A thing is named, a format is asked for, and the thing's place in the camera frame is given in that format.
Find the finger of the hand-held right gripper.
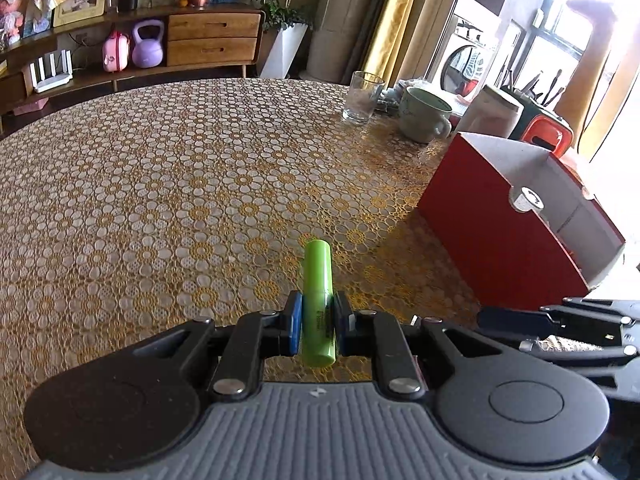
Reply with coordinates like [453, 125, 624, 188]
[476, 297, 640, 346]
[520, 337, 640, 386]

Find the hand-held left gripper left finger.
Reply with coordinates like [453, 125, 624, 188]
[110, 290, 304, 402]

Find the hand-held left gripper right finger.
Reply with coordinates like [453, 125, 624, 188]
[332, 291, 508, 402]

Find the green highlighter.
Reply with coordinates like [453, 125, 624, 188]
[299, 239, 337, 367]

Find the red cardboard box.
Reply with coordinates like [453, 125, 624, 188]
[416, 131, 627, 312]

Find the patterned lace tablecloth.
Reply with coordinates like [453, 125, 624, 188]
[0, 77, 640, 461]

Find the orange and green tissue box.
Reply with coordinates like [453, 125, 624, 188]
[500, 85, 575, 156]

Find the white lidded jug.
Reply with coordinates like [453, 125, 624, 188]
[456, 84, 525, 140]

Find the pale green mug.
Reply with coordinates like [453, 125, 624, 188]
[398, 86, 453, 144]

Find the clear drinking glass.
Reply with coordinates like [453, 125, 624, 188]
[341, 71, 386, 126]

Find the white washing machine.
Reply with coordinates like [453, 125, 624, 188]
[440, 30, 501, 106]

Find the white planter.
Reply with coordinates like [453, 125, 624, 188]
[259, 22, 308, 80]

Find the yellow curtain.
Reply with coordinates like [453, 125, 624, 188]
[365, 0, 426, 78]

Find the purple kettlebell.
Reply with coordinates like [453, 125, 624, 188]
[131, 19, 166, 69]

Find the wooden media cabinet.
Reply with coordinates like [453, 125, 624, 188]
[0, 2, 266, 126]

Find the small pink case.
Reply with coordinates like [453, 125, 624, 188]
[102, 30, 132, 73]

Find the white router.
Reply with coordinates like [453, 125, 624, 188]
[27, 50, 74, 93]

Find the yellow picture frame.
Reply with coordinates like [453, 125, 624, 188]
[52, 0, 107, 28]

